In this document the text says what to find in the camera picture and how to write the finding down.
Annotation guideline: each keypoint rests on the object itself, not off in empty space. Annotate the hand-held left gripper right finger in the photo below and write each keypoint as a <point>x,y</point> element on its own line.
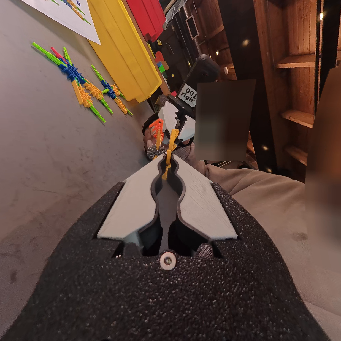
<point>207,210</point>

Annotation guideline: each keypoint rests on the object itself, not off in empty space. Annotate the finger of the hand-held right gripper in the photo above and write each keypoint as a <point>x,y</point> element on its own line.
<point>186,134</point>
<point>167,116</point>

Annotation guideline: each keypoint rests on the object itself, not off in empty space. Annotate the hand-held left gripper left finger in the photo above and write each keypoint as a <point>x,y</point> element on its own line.
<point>127,210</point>

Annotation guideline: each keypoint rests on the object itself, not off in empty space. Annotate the yellow black toy wheel assembly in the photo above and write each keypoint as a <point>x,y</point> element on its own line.
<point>173,138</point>

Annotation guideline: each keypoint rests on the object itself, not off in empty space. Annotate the person's right forearm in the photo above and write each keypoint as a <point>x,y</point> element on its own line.
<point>239,178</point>

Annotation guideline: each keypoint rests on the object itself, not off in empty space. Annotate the grey desk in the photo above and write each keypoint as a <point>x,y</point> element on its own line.
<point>40,159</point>

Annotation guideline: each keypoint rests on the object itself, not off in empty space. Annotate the person's right hand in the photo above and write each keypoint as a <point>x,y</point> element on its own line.
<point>149,140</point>

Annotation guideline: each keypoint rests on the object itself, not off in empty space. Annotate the green toy cube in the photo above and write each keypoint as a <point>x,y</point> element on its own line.
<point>161,68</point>

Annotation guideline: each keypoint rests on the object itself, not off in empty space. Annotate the whiteboard on stand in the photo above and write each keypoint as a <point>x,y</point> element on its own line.
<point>171,14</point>

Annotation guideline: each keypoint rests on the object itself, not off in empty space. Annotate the small blue green toy assembly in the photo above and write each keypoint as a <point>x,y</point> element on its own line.
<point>108,88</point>

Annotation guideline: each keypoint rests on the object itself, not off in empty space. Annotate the yellow plastic bin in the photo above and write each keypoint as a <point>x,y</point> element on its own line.
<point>125,53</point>

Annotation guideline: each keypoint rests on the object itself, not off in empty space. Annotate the person's torso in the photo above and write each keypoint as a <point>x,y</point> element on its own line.
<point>279,239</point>

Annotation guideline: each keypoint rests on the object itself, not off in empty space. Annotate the red plastic bin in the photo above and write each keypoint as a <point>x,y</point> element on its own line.
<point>146,16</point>

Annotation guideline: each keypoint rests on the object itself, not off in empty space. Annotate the large blue green toy assembly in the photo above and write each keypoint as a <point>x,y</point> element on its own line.
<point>72,71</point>

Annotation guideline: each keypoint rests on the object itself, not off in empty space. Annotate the white instruction sheet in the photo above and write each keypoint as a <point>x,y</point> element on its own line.
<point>66,16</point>

